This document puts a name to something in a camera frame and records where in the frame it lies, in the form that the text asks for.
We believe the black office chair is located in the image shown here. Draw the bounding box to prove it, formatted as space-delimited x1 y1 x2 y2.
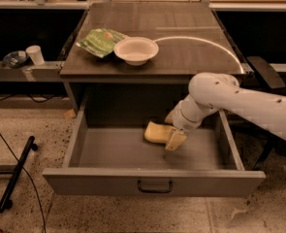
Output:
246 56 286 171

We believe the white paper cup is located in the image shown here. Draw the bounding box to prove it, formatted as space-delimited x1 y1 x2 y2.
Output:
26 45 45 65

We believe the white paper bowl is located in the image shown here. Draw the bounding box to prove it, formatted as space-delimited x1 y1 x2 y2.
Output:
114 37 159 66

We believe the yellow sponge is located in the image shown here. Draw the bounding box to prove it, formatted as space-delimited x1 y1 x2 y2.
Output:
143 121 174 144

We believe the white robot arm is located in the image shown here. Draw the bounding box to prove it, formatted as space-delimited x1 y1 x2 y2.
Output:
165 73 286 141

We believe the black drawer handle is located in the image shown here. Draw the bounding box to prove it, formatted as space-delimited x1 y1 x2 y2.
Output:
137 180 174 194

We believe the black wheeled bar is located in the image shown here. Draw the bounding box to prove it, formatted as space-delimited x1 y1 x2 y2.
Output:
0 136 38 214

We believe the grey side shelf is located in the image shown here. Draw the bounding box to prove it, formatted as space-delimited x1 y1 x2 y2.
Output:
0 61 62 83

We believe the green snack bag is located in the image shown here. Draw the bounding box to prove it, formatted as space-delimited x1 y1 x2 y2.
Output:
77 28 127 58

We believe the grey cabinet counter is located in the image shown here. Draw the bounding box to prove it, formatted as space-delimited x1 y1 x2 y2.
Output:
60 2 245 110

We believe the grey open drawer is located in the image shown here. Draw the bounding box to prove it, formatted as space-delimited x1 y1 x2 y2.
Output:
42 83 267 198

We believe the dark small bowl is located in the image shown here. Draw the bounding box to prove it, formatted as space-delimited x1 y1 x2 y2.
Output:
3 50 29 69

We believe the black floor cable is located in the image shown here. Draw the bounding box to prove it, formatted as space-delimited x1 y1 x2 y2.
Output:
0 113 48 233

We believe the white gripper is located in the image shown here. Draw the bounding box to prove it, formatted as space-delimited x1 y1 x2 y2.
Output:
165 95 217 150

